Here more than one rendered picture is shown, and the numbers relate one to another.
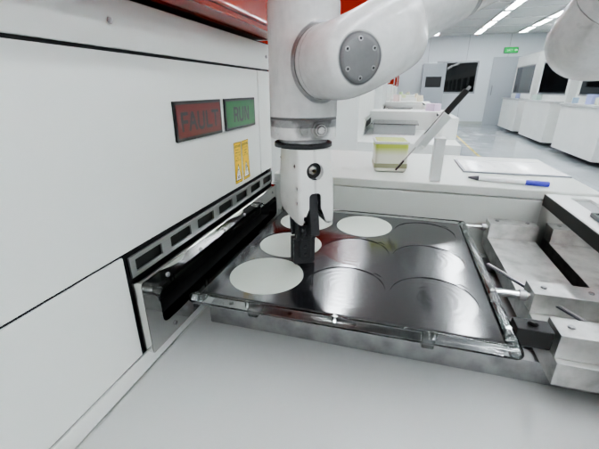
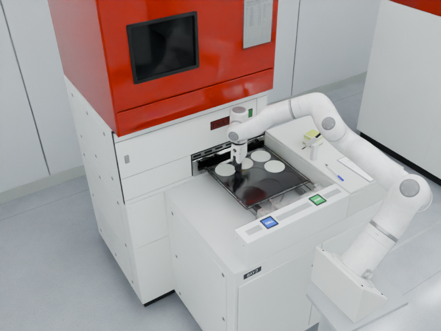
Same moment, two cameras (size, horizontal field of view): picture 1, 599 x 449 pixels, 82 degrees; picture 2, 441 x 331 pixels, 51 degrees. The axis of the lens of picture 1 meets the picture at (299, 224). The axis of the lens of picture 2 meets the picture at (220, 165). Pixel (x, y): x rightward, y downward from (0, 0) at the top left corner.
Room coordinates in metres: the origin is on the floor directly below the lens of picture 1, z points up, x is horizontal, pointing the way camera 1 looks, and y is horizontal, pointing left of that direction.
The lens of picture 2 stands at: (-0.95, -1.17, 2.26)
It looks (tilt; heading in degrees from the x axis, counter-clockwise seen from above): 36 degrees down; 42
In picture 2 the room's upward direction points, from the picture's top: 1 degrees counter-clockwise
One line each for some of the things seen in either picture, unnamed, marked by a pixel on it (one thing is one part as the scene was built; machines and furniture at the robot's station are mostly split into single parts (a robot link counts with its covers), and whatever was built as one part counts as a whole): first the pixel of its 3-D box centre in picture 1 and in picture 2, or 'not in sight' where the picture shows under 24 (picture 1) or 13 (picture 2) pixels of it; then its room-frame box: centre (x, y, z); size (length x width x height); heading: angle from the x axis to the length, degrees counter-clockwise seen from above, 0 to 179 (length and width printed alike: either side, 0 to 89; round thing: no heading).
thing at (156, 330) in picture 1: (230, 242); (230, 154); (0.54, 0.12, 0.89); 0.44 x 0.02 x 0.10; 164
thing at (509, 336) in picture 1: (480, 267); (279, 194); (0.45, -0.26, 0.90); 0.38 x 0.01 x 0.01; 164
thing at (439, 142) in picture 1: (430, 146); (312, 146); (0.70, -0.26, 1.03); 0.06 x 0.04 x 0.13; 74
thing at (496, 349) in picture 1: (336, 322); (224, 187); (0.32, -0.04, 0.90); 0.37 x 0.01 x 0.01; 74
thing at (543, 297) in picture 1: (563, 299); (280, 209); (0.36, -0.33, 0.89); 0.08 x 0.03 x 0.03; 74
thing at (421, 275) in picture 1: (355, 252); (256, 174); (0.49, -0.09, 0.90); 0.34 x 0.34 x 0.01; 74
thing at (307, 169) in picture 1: (302, 176); (238, 148); (0.46, 0.00, 1.03); 0.10 x 0.07 x 0.11; 17
